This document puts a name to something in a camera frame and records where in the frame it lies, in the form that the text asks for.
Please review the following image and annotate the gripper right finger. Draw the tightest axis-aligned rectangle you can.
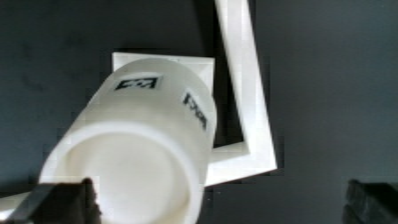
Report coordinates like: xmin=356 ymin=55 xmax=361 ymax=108
xmin=341 ymin=180 xmax=398 ymax=224

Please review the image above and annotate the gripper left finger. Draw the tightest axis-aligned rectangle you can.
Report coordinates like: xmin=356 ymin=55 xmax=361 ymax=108
xmin=6 ymin=178 xmax=102 ymax=224

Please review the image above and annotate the white lamp shade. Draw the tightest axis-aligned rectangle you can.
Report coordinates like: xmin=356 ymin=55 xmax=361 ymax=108
xmin=39 ymin=58 xmax=217 ymax=224

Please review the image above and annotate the white lamp base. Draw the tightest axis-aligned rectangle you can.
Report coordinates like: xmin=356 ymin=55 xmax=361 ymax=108
xmin=112 ymin=51 xmax=217 ymax=91

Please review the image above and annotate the white border wall frame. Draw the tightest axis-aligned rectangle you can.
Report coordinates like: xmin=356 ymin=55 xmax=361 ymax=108
xmin=205 ymin=0 xmax=277 ymax=186

